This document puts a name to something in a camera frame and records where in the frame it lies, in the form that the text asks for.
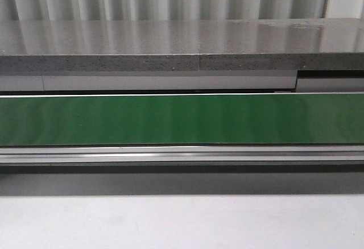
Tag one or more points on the grey granite counter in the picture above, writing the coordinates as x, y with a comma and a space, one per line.
36, 46

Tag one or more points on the green conveyor belt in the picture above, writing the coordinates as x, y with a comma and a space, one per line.
182, 119

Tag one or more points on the aluminium conveyor frame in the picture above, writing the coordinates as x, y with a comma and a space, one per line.
181, 154

